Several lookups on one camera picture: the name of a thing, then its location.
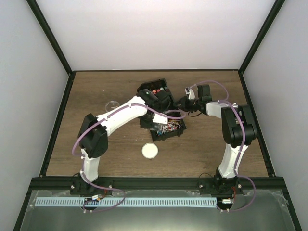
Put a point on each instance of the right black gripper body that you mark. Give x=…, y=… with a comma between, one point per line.
x=192, y=107

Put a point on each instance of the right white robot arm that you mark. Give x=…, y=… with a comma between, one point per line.
x=238, y=130

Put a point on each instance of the black front mounting rail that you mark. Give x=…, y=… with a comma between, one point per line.
x=206, y=185

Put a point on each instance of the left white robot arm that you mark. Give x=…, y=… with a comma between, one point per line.
x=152, y=109

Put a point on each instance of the white round lid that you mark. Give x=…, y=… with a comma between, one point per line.
x=149, y=150

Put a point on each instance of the black three-compartment candy bin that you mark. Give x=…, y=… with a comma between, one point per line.
x=175, y=126

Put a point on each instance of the clear plastic cup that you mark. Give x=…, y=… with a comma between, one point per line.
x=111, y=105

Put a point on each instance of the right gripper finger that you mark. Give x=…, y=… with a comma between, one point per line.
x=181, y=107
x=181, y=101

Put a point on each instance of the light blue slotted cable duct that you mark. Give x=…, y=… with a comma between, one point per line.
x=128, y=202

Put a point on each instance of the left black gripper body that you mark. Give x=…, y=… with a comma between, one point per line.
x=143, y=119

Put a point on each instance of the metal scoop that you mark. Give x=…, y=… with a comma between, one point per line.
x=157, y=126

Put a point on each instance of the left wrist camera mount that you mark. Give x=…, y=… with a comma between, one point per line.
x=160, y=119

